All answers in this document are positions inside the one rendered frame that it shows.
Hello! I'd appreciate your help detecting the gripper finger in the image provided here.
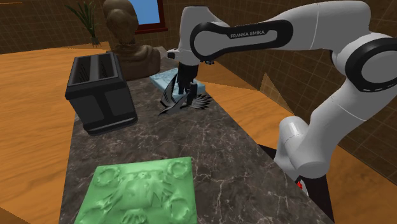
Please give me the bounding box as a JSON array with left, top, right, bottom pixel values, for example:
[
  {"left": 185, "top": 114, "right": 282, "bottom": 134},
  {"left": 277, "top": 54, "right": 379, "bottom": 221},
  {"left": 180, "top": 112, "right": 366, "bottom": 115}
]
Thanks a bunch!
[
  {"left": 187, "top": 81, "right": 199, "bottom": 105},
  {"left": 177, "top": 76, "right": 188, "bottom": 95}
]

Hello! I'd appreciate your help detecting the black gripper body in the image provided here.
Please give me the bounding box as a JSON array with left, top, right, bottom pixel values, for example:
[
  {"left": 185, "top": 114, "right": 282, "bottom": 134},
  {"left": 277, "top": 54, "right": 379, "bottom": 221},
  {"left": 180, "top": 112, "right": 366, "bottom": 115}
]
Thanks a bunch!
[{"left": 177, "top": 62, "right": 200, "bottom": 85}]

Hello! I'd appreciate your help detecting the light blue relief tile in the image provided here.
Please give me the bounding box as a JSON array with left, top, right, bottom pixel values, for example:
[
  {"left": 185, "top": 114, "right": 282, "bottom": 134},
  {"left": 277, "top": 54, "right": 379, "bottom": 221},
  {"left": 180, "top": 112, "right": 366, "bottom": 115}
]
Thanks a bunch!
[{"left": 150, "top": 67, "right": 207, "bottom": 102}]

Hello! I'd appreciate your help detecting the black bird figure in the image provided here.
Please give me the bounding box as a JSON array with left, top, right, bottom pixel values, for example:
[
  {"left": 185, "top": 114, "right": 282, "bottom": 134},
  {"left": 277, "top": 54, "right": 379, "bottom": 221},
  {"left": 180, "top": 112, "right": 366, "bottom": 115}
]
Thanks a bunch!
[{"left": 157, "top": 74, "right": 214, "bottom": 117}]

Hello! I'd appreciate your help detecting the brown bust sculpture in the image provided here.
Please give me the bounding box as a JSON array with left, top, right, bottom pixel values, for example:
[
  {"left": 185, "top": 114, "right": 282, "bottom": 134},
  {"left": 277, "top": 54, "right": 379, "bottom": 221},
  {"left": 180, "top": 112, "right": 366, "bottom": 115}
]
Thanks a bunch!
[{"left": 102, "top": 0, "right": 162, "bottom": 82}]

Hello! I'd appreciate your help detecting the red framed window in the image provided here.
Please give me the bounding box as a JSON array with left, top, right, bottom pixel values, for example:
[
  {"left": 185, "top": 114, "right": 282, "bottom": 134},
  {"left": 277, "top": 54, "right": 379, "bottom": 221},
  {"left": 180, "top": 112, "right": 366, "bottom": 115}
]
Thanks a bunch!
[{"left": 128, "top": 0, "right": 169, "bottom": 35}]

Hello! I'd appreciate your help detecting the black toaster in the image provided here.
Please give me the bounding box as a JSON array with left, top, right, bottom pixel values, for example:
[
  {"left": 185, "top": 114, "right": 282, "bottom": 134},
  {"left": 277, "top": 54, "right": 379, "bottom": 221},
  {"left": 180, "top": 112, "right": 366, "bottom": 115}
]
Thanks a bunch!
[{"left": 64, "top": 52, "right": 139, "bottom": 137}]

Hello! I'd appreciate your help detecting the green potted plant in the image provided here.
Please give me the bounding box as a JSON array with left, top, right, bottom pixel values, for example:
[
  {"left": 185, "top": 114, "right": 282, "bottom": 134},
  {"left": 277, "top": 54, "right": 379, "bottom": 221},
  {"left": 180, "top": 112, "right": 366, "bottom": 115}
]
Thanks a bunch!
[{"left": 64, "top": 0, "right": 102, "bottom": 48}]

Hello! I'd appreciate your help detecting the green relief tile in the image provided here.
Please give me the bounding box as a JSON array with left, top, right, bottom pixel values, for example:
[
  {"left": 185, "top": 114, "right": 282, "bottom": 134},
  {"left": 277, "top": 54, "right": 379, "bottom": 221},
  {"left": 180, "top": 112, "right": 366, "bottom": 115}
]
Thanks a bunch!
[{"left": 73, "top": 156, "right": 199, "bottom": 224}]

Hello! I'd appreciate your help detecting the dark robot stand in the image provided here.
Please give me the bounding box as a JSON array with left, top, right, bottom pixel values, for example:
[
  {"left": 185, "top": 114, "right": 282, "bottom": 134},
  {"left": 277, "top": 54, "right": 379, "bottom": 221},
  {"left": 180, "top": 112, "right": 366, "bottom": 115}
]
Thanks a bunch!
[{"left": 257, "top": 143, "right": 337, "bottom": 223}]

